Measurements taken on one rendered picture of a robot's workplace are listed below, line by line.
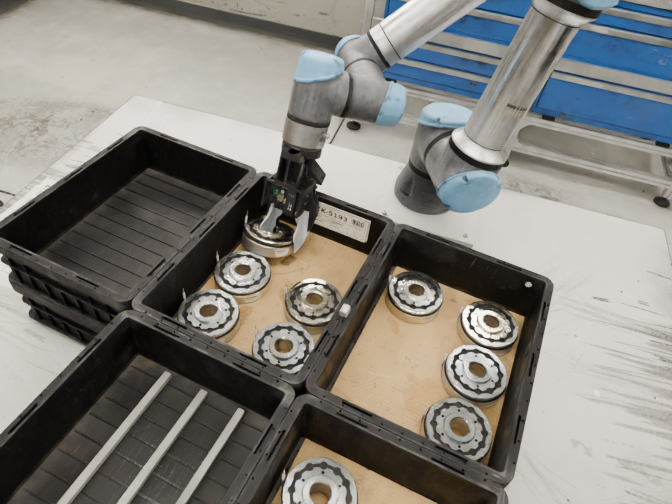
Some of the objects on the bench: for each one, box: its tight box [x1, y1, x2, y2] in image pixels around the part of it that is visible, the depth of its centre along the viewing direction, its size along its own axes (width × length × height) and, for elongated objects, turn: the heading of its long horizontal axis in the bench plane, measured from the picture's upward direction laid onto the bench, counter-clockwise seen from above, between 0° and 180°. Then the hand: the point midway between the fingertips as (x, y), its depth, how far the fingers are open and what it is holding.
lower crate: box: [8, 278, 104, 346], centre depth 108 cm, size 40×30×12 cm
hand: (284, 240), depth 101 cm, fingers open, 4 cm apart
